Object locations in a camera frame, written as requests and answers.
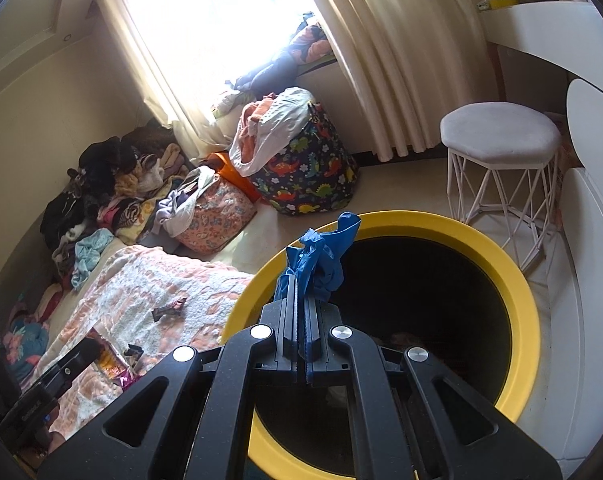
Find light blue crumpled garment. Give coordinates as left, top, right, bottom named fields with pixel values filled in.
left=70, top=228, right=114, bottom=290

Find blue plastic bag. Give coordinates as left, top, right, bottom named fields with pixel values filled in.
left=274, top=211, right=361, bottom=302

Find clothes on window sill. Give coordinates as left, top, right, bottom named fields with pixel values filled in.
left=212, top=12, right=336, bottom=119

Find cream curtain right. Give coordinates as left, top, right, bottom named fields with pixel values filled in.
left=313, top=0, right=498, bottom=162

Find white vanity desk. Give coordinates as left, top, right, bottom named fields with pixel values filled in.
left=479, top=1, right=603, bottom=92

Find floral pink pillow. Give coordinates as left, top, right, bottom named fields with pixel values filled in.
left=177, top=177, right=256, bottom=256

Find white plastic bag with clothes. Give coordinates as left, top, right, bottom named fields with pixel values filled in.
left=229, top=87, right=315, bottom=177

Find orange bag by bed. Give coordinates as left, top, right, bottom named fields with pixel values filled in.
left=205, top=152, right=262, bottom=203

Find pile of clothes on bed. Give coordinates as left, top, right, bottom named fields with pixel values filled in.
left=40, top=122, right=194, bottom=263

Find cream curtain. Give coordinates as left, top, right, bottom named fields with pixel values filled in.
left=96, top=0, right=233, bottom=159
left=313, top=0, right=498, bottom=162

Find peach white tufted bedspread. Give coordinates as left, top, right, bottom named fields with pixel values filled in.
left=30, top=244, right=255, bottom=453

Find white wire leg stool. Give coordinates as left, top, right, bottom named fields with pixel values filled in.
left=440, top=102, right=561, bottom=272

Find dark candy bar wrapper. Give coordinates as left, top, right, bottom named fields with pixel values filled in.
left=152, top=296, right=188, bottom=323

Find dinosaur print laundry basket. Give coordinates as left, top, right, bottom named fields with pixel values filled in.
left=248, top=102, right=358, bottom=216

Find cream curtain left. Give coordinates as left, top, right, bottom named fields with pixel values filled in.
left=96, top=0, right=233, bottom=159

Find yellow rimmed trash bin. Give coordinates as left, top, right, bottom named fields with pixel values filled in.
left=248, top=210, right=541, bottom=479

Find purple snack wrapper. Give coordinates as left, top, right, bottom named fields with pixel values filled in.
left=88, top=328, right=144, bottom=391

